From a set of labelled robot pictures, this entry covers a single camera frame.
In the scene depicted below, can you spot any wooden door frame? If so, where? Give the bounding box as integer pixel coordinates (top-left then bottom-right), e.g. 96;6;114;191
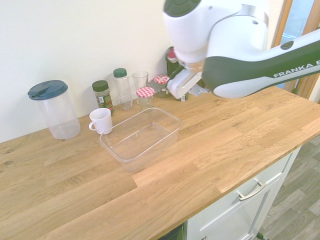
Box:
270;0;320;106

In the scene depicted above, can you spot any clear plastic container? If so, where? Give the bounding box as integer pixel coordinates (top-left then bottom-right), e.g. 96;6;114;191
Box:
98;106;183;174

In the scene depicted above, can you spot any clear pitcher blue lid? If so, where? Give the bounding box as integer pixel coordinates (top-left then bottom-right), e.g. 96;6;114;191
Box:
27;79;82;140

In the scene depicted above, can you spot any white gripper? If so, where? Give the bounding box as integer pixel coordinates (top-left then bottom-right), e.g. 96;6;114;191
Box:
166;67;203;100

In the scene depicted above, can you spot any tall clear glass mug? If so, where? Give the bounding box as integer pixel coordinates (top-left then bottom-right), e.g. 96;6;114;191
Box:
131;70;150;97

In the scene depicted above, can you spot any white mug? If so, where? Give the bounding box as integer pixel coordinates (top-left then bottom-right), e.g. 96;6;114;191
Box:
88;107;114;136

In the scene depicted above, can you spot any clear bottle green lid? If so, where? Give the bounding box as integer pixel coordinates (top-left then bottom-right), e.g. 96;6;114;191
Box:
112;67;134;112

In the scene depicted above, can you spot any small green jar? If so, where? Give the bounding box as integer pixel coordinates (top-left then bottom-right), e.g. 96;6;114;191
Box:
174;92;190;102

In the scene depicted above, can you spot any dark green shaker bottle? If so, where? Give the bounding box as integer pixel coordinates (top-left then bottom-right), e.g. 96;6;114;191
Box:
165;45;181;76

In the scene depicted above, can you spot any silver drawer handle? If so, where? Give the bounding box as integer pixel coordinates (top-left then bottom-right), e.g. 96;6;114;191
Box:
236;180;267;202

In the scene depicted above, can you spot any spice jar dark lid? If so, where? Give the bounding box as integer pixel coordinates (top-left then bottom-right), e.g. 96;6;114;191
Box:
91;79;116;117

